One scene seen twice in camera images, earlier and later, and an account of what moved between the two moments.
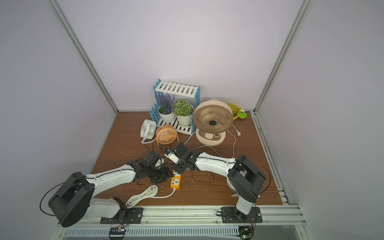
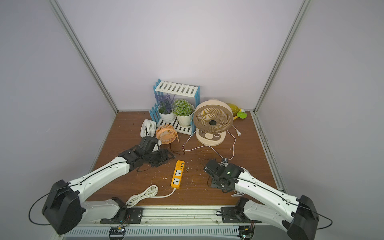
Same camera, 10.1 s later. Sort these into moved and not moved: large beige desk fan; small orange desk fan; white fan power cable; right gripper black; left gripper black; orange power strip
Moved: left gripper black; right gripper black
Not moved: small orange desk fan; orange power strip; white fan power cable; large beige desk fan
